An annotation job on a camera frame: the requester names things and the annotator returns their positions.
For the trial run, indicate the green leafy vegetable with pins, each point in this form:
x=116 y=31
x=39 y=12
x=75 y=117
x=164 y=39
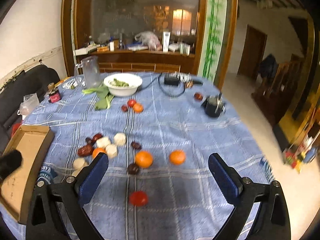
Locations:
x=104 y=97

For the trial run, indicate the dark jar pink label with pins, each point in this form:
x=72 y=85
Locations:
x=54 y=94

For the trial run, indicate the small dark date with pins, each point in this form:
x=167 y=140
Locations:
x=88 y=140
x=136 y=145

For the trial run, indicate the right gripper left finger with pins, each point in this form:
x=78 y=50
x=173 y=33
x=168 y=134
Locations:
x=44 y=219

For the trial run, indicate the black power adapter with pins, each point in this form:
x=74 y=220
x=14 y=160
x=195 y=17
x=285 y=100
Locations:
x=171 y=80

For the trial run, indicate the small glass plate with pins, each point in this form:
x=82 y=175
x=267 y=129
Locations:
x=72 y=83

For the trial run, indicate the white ceramic bowl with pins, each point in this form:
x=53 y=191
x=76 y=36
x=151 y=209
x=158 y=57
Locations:
x=122 y=84

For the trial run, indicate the large red date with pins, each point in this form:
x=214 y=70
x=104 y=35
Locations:
x=85 y=151

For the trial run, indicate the wooden cabinet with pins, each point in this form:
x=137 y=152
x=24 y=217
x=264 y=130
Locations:
x=207 y=26

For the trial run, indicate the dark purple plum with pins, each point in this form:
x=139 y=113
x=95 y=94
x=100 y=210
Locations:
x=133 y=169

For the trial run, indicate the pink plastic bag cabinet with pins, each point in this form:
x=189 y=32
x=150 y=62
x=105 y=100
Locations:
x=150 y=39

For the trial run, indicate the right orange tangerine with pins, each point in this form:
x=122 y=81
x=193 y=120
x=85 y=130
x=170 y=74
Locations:
x=177 y=157

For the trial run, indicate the small dark red fruit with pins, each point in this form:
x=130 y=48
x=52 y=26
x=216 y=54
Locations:
x=124 y=108

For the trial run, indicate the small orange tangerine far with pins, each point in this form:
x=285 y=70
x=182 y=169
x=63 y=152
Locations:
x=138 y=108

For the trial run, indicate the brown cardboard box tray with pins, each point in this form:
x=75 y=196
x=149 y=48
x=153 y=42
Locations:
x=33 y=143

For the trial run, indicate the large red tomato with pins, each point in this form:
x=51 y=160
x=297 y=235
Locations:
x=138 y=198

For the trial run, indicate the small red tomato far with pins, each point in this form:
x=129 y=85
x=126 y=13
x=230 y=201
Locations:
x=131 y=103

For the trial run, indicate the dark red date upper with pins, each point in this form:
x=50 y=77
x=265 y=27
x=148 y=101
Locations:
x=96 y=137

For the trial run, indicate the white round cake top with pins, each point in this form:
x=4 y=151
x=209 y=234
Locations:
x=120 y=139

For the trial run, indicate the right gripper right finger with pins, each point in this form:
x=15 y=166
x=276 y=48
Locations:
x=272 y=218

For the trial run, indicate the wooden chair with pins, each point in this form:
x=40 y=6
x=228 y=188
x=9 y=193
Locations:
x=273 y=98

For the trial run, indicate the blue plaid tablecloth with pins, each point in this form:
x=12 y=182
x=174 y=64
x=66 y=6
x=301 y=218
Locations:
x=184 y=200

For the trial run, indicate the clear plastic pitcher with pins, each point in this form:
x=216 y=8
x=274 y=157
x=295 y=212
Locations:
x=87 y=72

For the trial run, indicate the red plastic bag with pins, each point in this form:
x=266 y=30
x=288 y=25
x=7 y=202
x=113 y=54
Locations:
x=15 y=127

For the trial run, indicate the large orange tangerine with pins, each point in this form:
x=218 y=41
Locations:
x=144 y=159

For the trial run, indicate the black sofa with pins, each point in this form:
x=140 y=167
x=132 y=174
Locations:
x=33 y=81

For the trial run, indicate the small dark date left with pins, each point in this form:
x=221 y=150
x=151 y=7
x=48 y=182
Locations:
x=88 y=140

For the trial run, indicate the clear plastic bag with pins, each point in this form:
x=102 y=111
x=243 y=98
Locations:
x=30 y=102

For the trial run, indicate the orange tangerine by cakes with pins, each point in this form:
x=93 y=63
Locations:
x=96 y=151

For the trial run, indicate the red fruit near cup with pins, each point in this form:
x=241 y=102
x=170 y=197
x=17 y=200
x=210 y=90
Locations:
x=198 y=96

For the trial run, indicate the white box on cabinet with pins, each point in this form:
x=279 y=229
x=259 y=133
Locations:
x=165 y=41

